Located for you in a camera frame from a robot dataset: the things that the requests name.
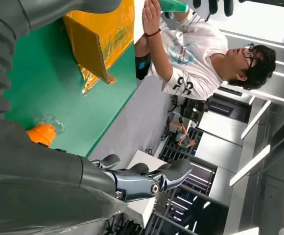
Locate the person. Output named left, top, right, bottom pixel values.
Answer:
left=169, top=117, right=196, bottom=150
left=134, top=0, right=277, bottom=101

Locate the green table mat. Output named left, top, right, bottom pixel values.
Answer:
left=3, top=19, right=138, bottom=158

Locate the white block cabinet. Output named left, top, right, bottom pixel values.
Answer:
left=124, top=149, right=168, bottom=228

